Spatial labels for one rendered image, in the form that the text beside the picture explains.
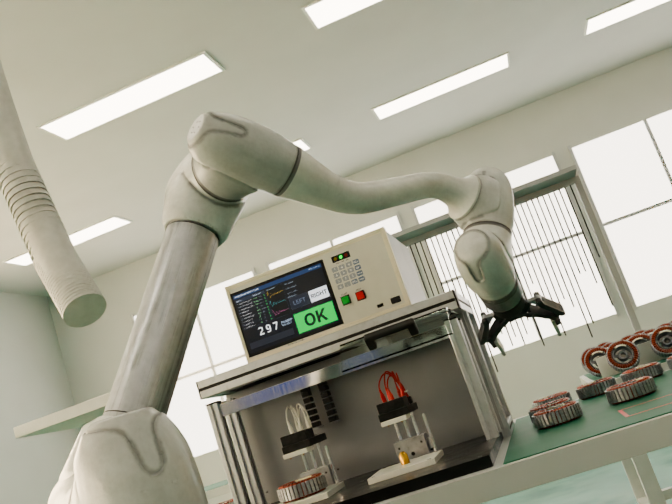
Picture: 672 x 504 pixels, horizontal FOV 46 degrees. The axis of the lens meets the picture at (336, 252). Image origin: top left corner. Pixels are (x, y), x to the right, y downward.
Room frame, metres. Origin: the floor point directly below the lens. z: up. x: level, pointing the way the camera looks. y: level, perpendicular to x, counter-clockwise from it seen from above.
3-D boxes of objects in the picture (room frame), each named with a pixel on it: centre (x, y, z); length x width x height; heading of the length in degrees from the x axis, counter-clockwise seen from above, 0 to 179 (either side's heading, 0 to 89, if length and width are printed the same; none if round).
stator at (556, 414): (1.88, -0.36, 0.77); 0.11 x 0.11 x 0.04
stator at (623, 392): (1.88, -0.54, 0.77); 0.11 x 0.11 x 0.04
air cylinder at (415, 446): (1.92, -0.02, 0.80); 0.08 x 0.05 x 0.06; 79
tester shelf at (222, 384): (2.11, 0.06, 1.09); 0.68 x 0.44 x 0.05; 79
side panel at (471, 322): (2.13, -0.27, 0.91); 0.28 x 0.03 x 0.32; 169
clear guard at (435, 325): (1.77, -0.08, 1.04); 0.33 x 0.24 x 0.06; 169
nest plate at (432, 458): (1.78, 0.00, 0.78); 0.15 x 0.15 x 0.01; 79
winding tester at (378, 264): (2.11, 0.05, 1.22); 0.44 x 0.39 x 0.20; 79
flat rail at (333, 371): (1.90, 0.10, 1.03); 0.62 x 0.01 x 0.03; 79
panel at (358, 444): (2.05, 0.07, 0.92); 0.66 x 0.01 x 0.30; 79
